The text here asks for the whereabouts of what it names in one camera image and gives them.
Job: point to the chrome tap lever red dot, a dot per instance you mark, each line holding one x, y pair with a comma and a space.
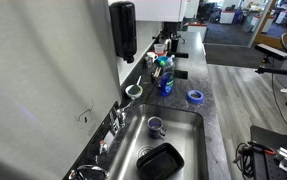
102, 146

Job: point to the black camera stand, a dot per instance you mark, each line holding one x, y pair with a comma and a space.
279, 71

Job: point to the black plastic tray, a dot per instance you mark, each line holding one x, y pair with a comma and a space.
159, 163

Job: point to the clear measuring cup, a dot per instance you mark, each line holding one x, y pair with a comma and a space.
159, 49

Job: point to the curved chrome faucet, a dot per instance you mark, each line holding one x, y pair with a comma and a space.
89, 167

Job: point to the blue dish soap bottle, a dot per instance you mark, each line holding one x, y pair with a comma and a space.
167, 81

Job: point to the chrome tap lever blue dot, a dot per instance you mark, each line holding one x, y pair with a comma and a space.
127, 106

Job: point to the blue mug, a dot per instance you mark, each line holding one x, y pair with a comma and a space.
154, 128

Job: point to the black wall soap dispenser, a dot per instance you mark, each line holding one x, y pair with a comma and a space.
123, 30

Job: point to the yellow green sponge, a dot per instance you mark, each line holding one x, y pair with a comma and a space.
135, 89

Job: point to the blue tape roll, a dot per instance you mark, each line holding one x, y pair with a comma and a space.
195, 100

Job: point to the wooden dish brush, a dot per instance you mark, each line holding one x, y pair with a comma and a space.
156, 76

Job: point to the white floor object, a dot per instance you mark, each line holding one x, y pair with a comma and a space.
285, 90

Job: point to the chrome faucet body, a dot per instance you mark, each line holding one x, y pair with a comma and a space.
120, 119

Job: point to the stainless steel sink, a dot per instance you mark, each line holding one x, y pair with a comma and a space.
183, 133

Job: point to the black block on counter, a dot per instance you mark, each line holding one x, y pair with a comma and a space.
181, 74

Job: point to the white mug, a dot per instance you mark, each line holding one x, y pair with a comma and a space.
152, 56

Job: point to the black camera on stand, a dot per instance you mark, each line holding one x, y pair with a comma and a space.
271, 51

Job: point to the sink drain strainer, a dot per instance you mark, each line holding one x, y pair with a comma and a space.
144, 150

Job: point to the black breadboard table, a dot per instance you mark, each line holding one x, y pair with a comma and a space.
266, 166

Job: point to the teal cup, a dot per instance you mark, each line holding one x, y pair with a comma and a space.
162, 61

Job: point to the black coffee maker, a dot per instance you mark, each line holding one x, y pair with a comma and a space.
171, 28

